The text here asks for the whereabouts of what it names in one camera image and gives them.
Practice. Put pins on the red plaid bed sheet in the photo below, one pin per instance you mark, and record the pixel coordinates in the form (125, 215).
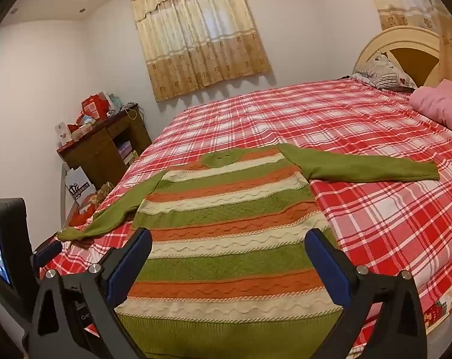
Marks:
(360, 119)

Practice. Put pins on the grey metal frame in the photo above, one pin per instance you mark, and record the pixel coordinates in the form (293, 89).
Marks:
(63, 194)

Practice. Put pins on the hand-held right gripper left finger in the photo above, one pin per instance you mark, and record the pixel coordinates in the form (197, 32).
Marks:
(130, 265)

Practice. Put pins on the red gift box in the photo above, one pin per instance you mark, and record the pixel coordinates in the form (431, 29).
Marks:
(93, 106)

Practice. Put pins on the white upright box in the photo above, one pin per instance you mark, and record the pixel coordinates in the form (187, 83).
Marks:
(63, 132)

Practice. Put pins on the floral patterned cloth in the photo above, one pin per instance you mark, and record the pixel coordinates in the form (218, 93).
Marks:
(98, 194)

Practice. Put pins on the grey patterned pillow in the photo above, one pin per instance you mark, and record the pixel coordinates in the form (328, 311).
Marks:
(383, 69)

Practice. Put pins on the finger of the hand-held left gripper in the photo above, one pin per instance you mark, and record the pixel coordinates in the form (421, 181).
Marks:
(48, 251)

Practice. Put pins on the red plastic bag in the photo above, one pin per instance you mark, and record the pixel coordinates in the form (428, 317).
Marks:
(80, 217)

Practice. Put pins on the pink quilt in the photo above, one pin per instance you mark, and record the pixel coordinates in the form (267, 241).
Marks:
(439, 101)

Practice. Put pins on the green orange cream striped sweater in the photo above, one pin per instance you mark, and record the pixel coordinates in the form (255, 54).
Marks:
(226, 232)

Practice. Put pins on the beige floral window curtain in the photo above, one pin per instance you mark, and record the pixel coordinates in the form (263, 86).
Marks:
(196, 37)

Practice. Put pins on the stack of books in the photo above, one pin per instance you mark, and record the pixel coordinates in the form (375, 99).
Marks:
(127, 153)

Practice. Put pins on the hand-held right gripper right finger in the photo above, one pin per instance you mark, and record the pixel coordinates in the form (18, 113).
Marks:
(327, 265)

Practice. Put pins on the cream wooden headboard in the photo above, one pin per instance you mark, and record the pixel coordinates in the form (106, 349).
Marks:
(383, 41)

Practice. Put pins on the brown wooden desk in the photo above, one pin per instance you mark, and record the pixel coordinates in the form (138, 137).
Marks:
(94, 153)

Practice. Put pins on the light blue bag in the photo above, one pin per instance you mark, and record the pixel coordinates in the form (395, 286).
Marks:
(115, 103)

